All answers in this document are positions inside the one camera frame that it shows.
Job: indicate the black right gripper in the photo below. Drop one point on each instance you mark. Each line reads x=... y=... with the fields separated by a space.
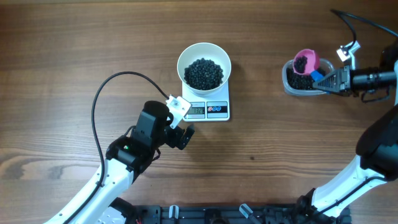
x=342 y=81

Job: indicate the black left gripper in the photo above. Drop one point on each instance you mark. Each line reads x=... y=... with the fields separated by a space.
x=178 y=133

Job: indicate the pink scoop blue handle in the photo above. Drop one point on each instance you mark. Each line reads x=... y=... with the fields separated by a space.
x=313 y=63

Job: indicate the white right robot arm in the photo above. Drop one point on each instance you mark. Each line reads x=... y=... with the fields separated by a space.
x=375 y=162

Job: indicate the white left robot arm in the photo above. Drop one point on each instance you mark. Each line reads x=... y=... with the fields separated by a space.
x=126 y=158

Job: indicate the white digital kitchen scale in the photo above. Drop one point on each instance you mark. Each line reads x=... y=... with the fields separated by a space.
x=210 y=107

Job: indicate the black beans in bowl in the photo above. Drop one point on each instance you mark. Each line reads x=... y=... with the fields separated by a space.
x=203 y=74

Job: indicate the white bowl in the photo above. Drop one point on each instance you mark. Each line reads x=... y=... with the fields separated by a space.
x=207 y=51

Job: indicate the black beans in container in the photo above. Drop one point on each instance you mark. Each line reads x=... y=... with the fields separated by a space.
x=299 y=82

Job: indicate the clear plastic bean container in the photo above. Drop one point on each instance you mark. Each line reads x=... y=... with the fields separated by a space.
x=324 y=64

